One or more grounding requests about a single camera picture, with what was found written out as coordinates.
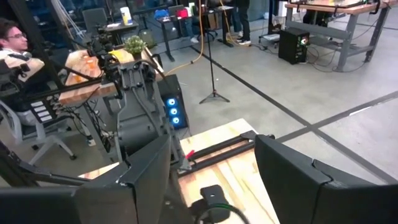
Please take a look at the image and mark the orange cable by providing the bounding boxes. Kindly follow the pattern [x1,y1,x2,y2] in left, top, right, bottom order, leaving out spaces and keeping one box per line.
[164,0,205,76]

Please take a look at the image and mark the black desk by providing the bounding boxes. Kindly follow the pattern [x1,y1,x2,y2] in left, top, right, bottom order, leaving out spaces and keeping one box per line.
[156,5,234,62]

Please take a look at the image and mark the black rig frame bar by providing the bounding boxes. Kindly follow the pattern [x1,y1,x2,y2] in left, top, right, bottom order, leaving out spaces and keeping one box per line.
[0,77,106,109]

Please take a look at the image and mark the potted green plant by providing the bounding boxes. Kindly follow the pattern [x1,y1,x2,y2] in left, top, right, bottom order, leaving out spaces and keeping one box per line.
[124,35,147,60]

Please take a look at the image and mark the blue bag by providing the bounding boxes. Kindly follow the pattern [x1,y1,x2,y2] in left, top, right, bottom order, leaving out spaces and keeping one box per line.
[154,9,170,21]

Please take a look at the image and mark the black table end rails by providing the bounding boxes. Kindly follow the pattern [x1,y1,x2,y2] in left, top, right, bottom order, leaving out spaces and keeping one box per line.
[177,129,276,179]

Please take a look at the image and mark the black labelled power strip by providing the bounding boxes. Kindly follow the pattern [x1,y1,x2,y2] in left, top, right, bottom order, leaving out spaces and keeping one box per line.
[29,99,54,124]

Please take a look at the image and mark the gray office chair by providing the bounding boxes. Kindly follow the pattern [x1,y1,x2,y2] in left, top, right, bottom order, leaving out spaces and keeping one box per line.
[81,7,108,35]

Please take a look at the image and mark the black tripod stand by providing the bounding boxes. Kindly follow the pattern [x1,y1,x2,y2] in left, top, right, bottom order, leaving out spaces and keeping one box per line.
[198,18,231,105]

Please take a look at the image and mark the white yellow container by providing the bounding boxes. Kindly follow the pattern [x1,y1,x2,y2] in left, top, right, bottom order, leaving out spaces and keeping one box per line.
[119,6,134,26]

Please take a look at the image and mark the black computer tower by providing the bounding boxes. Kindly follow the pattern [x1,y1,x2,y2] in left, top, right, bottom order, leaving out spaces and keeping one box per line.
[277,27,311,65]

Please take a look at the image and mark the wooden top table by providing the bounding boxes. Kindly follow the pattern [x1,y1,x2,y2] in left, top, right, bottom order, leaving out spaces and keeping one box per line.
[58,46,165,106]

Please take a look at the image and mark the white plastic chair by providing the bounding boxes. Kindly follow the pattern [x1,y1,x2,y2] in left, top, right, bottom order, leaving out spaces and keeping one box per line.
[0,99,78,166]

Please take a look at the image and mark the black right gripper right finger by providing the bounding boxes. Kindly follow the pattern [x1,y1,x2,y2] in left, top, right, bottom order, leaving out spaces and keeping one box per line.
[254,134,398,224]

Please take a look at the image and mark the computer tower blue fans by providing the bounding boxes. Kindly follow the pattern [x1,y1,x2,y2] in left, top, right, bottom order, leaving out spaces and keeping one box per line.
[157,73,190,130]

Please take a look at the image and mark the black cable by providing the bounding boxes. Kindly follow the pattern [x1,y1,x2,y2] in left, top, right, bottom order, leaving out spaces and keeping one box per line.
[193,202,251,224]

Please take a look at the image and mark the person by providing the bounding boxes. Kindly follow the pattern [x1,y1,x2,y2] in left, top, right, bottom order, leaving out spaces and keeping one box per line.
[231,0,252,47]
[0,17,66,127]

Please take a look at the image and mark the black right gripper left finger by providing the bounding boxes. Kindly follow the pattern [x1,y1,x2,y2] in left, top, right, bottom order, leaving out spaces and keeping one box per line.
[0,133,193,224]

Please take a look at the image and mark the gray metal workbench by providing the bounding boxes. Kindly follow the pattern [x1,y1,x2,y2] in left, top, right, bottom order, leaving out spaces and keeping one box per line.
[284,0,392,73]

